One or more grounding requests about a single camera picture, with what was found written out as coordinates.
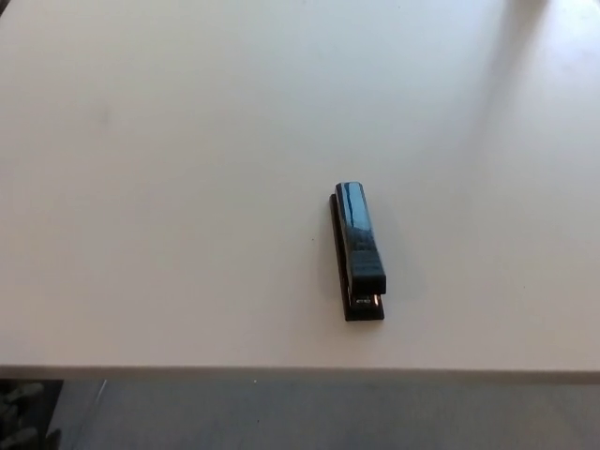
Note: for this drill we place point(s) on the black desk stapler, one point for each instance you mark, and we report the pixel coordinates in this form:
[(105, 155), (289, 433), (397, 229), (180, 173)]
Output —
[(361, 234)]

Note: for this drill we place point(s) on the dark table leg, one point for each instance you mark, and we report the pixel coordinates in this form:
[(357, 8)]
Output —
[(25, 415)]

